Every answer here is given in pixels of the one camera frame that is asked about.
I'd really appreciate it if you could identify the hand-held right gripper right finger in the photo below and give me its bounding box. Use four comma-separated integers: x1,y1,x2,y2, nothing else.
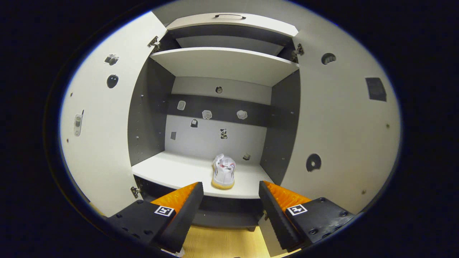
258,180,356,252

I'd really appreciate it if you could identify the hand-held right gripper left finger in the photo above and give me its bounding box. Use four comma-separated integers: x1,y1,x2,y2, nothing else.
107,181,204,253

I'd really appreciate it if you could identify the white grey shoe cabinet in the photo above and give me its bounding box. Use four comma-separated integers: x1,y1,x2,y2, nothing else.
127,13,302,231

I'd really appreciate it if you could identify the shoe cabinet door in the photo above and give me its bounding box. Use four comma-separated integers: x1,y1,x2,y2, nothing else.
59,11,169,217
257,2,401,257

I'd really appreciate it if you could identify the white cabinet drawer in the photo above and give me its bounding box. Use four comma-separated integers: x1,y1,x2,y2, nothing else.
167,13,299,38

